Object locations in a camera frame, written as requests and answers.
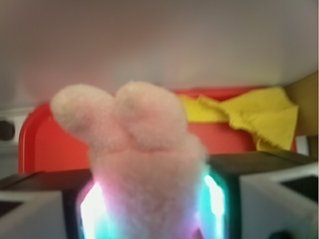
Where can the pink plush bunny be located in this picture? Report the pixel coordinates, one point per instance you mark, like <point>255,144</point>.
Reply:
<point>148,165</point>

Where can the gripper right finger with light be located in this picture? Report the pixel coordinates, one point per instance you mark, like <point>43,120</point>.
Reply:
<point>260,195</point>

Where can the red plastic tray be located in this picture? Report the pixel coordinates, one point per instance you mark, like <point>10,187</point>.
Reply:
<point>45,146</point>

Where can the gripper left finger with light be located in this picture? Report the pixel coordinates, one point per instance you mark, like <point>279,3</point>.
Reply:
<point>51,205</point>

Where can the yellow cloth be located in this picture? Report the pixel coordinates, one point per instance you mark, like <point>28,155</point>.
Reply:
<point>267,114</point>

